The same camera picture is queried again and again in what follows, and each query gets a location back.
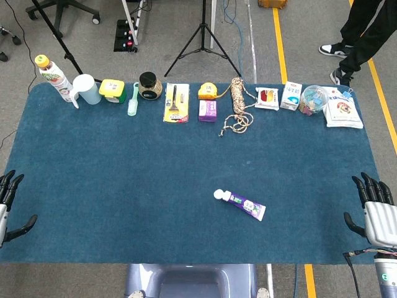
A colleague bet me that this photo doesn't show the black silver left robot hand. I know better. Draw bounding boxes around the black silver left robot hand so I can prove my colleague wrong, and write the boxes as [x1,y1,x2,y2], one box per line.
[0,169,38,249]

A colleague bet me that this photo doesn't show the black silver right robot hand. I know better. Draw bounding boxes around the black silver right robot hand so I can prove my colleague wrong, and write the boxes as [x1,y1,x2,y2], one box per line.
[343,172,397,249]

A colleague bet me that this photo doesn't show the purple toothpaste tube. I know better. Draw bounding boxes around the purple toothpaste tube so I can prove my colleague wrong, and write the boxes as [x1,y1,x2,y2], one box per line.
[228,191,267,222]

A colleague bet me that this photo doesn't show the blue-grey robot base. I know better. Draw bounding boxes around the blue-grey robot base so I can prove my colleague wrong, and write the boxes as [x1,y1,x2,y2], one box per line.
[123,263,270,298]

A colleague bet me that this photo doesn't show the yellow-capped drink bottle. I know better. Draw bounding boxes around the yellow-capped drink bottle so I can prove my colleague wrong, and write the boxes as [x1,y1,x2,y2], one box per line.
[34,54,78,103]

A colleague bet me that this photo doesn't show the white printed bag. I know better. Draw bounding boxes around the white printed bag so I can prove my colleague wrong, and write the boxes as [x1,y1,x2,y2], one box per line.
[322,87,364,129]

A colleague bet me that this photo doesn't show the clear tub of binder clips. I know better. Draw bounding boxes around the clear tub of binder clips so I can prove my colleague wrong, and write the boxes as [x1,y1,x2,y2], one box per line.
[298,84,329,117]

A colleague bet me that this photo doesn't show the white blue small carton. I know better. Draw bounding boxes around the white blue small carton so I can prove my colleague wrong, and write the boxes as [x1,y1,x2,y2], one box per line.
[279,81,303,112]

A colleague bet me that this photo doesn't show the blue table mat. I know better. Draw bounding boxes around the blue table mat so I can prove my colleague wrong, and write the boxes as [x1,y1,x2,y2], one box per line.
[0,82,397,265]

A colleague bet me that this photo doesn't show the white red yellow snack packet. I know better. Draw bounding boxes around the white red yellow snack packet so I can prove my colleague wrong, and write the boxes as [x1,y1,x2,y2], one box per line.
[254,87,280,111]

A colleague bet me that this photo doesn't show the green box with yellow lid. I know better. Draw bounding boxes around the green box with yellow lid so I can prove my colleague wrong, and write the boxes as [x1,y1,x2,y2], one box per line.
[99,78,127,104]

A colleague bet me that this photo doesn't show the light green brush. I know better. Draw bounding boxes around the light green brush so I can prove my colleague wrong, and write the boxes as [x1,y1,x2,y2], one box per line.
[127,81,140,117]

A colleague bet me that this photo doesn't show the black slanted light stand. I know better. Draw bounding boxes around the black slanted light stand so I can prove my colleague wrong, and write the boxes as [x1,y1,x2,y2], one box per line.
[30,0,103,84]

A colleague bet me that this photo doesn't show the black chair caster base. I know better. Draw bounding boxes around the black chair caster base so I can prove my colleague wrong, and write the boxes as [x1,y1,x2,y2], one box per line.
[0,26,22,62]

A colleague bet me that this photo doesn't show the person in black trousers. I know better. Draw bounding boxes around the person in black trousers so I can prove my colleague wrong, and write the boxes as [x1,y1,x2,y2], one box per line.
[318,0,397,88]

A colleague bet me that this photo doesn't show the glass jar with black lid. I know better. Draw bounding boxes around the glass jar with black lid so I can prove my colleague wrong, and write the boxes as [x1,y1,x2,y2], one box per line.
[138,71,163,101]

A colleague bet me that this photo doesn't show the small purple box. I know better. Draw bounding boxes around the small purple box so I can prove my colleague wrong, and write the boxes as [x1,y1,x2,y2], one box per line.
[198,99,218,123]

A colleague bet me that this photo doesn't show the razor in yellow blister pack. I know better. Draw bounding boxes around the razor in yellow blister pack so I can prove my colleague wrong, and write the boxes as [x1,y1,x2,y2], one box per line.
[163,82,190,124]

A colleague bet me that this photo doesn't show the yellow tape measure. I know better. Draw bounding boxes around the yellow tape measure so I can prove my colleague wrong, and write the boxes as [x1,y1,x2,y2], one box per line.
[197,82,232,101]

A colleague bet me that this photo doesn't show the black power strip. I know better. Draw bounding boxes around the black power strip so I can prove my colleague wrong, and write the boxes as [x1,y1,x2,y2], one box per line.
[113,19,140,53]

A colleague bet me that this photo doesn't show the black office chair base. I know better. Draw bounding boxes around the black office chair base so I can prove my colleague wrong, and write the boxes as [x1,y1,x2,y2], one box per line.
[25,0,102,25]

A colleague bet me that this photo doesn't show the brown cardboard box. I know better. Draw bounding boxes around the brown cardboard box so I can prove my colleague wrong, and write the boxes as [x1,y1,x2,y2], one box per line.
[257,0,288,9]

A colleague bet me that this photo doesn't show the black tripod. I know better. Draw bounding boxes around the black tripod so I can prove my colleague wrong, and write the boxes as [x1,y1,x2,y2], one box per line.
[163,0,243,78]

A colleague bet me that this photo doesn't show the black right hand cable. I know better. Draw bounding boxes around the black right hand cable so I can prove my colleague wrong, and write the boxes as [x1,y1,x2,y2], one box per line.
[342,250,362,298]

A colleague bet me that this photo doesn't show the light blue handled cup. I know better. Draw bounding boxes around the light blue handled cup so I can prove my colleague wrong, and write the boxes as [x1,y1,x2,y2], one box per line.
[68,73,102,109]

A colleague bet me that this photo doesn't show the bundled beige rope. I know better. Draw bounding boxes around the bundled beige rope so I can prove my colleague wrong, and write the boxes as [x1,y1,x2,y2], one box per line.
[218,76,260,137]

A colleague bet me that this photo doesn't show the blue floor cable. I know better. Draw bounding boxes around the blue floor cable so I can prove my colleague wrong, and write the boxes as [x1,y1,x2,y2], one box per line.
[223,0,246,78]

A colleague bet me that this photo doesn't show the white frame pole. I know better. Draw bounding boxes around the white frame pole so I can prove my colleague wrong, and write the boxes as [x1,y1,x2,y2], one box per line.
[210,0,218,50]
[120,0,139,38]

